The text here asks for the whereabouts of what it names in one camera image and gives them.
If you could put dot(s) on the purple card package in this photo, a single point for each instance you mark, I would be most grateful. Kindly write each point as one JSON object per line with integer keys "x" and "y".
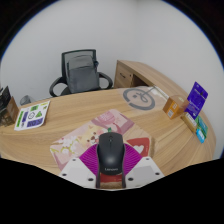
{"x": 197, "y": 98}

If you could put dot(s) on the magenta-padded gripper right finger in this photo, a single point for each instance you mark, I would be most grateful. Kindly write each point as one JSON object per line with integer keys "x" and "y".
{"x": 143, "y": 170}

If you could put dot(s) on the green small box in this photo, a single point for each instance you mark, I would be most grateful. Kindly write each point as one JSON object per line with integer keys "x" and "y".
{"x": 202, "y": 125}

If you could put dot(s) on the large brown open-lid box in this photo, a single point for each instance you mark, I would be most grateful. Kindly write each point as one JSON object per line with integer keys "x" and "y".
{"x": 8, "y": 113}

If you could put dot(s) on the orange cardboard box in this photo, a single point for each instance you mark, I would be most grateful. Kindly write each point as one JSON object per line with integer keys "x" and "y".
{"x": 174, "y": 107}

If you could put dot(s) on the black computer mouse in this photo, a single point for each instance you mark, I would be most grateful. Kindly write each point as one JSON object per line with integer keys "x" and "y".
{"x": 110, "y": 153}

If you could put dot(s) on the black mesh office chair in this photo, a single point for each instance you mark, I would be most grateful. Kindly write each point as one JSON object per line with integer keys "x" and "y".
{"x": 64, "y": 63}

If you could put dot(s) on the pink floral mouse pad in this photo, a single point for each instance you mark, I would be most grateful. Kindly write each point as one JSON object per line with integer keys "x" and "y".
{"x": 80, "y": 136}

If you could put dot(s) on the tan flat box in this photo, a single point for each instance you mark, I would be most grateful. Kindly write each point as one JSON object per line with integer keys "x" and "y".
{"x": 189, "y": 122}

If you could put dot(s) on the blue small box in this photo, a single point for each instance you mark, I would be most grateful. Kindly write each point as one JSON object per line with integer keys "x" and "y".
{"x": 200, "y": 136}

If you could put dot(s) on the wooden side desk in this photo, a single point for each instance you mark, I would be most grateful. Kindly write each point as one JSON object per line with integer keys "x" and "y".
{"x": 140, "y": 71}

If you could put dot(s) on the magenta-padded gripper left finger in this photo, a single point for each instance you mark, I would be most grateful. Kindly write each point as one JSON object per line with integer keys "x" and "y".
{"x": 78, "y": 170}

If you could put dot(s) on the grey backpack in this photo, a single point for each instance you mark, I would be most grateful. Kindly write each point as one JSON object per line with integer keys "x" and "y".
{"x": 82, "y": 75}

